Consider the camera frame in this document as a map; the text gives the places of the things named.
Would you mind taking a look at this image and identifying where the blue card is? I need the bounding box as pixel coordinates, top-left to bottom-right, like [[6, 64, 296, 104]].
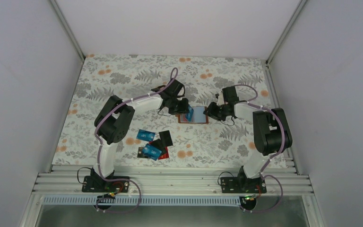
[[136, 129, 156, 142], [142, 144, 162, 160], [185, 105, 194, 122]]

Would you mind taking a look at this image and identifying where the brown leather card holder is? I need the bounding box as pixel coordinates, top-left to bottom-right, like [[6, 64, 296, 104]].
[[188, 106, 209, 124]]

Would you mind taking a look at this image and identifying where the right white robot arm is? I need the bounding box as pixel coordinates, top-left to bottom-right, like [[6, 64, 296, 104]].
[[204, 84, 293, 192]]

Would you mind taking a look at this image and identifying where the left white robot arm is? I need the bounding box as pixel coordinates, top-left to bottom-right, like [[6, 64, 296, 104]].
[[93, 79, 189, 192]]

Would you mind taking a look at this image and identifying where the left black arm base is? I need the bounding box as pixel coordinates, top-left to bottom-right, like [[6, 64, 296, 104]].
[[81, 175, 130, 193]]

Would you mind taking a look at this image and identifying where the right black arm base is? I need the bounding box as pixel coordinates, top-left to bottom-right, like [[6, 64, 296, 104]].
[[219, 177, 267, 194]]

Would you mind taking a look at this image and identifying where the black card top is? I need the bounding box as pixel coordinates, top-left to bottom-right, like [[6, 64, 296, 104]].
[[159, 130, 173, 147]]

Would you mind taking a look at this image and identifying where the black card centre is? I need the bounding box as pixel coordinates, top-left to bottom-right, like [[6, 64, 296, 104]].
[[149, 139, 167, 155]]

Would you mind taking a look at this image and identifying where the red card centre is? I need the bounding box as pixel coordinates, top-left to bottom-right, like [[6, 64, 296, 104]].
[[158, 147, 169, 160]]

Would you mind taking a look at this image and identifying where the black VIP card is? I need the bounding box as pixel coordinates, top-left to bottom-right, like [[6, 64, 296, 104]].
[[137, 147, 147, 158]]

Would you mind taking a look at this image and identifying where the floral patterned table mat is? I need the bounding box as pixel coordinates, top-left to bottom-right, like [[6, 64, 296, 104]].
[[52, 53, 287, 169]]

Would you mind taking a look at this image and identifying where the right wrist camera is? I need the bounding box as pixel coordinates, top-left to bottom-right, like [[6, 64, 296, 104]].
[[216, 93, 225, 106]]

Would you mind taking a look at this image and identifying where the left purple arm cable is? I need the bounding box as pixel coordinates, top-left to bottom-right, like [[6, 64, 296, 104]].
[[94, 67, 179, 214]]

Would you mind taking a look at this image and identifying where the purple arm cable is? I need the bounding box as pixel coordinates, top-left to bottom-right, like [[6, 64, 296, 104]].
[[231, 84, 286, 214], [94, 67, 179, 214]]

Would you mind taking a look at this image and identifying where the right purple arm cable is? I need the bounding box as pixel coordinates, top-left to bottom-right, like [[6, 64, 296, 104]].
[[231, 84, 286, 214]]

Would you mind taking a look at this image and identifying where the aluminium rail frame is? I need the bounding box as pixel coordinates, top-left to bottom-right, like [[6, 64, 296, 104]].
[[32, 165, 314, 196]]

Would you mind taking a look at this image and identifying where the slotted grey cable duct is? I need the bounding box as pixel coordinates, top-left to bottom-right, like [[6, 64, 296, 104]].
[[42, 195, 240, 207]]

